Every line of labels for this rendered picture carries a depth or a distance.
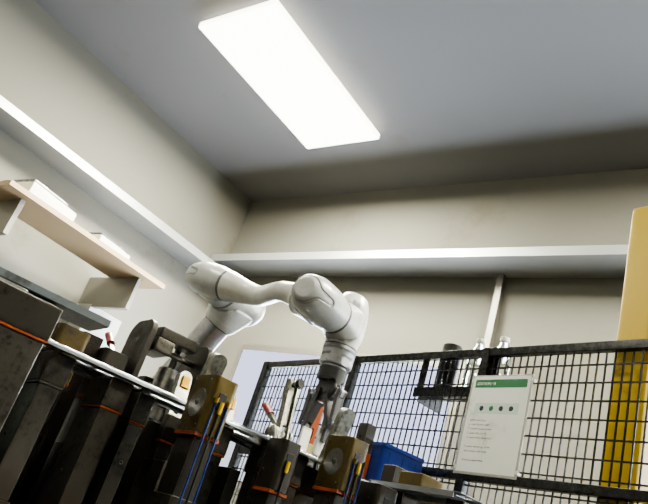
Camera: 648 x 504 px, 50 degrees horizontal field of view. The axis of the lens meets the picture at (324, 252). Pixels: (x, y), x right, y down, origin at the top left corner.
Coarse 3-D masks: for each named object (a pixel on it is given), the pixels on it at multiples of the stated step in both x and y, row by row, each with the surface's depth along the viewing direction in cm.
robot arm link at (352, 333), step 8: (344, 296) 188; (352, 296) 187; (360, 296) 188; (352, 304) 184; (360, 304) 186; (352, 312) 181; (360, 312) 184; (368, 312) 189; (352, 320) 181; (360, 320) 184; (344, 328) 179; (352, 328) 181; (360, 328) 184; (328, 336) 183; (336, 336) 181; (344, 336) 181; (352, 336) 182; (360, 336) 184; (344, 344) 182; (352, 344) 183; (360, 344) 186
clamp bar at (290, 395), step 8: (288, 384) 192; (296, 384) 190; (304, 384) 192; (288, 392) 190; (296, 392) 192; (288, 400) 191; (296, 400) 192; (280, 408) 189; (288, 408) 190; (280, 416) 187; (288, 416) 189; (280, 424) 186; (288, 424) 188; (280, 432) 185; (288, 432) 187
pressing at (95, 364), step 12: (48, 348) 140; (60, 348) 131; (84, 360) 140; (96, 360) 135; (84, 372) 151; (96, 372) 148; (108, 372) 144; (120, 372) 137; (144, 384) 140; (156, 396) 153; (168, 396) 143; (168, 408) 157; (180, 408) 159; (228, 420) 151; (252, 432) 153; (240, 444) 174; (252, 444) 176; (300, 456) 168; (312, 456) 160
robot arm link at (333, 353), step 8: (328, 344) 182; (336, 344) 181; (328, 352) 181; (336, 352) 180; (344, 352) 181; (352, 352) 182; (320, 360) 182; (328, 360) 180; (336, 360) 180; (344, 360) 180; (352, 360) 182; (344, 368) 182
